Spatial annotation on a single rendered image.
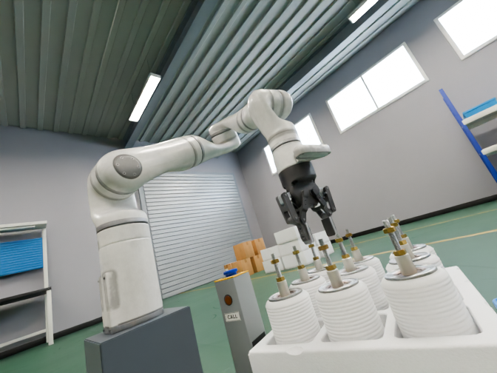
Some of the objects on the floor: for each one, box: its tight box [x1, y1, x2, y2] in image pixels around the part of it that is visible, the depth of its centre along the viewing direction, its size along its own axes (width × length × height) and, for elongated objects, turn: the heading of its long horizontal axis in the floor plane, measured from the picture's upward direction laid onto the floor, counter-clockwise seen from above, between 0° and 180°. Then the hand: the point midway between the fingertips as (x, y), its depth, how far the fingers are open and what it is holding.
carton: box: [231, 258, 254, 275], centre depth 429 cm, size 30×24×30 cm
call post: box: [215, 272, 266, 373], centre depth 58 cm, size 7×7×31 cm
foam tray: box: [249, 266, 497, 373], centre depth 48 cm, size 39×39×18 cm
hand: (319, 232), depth 46 cm, fingers open, 6 cm apart
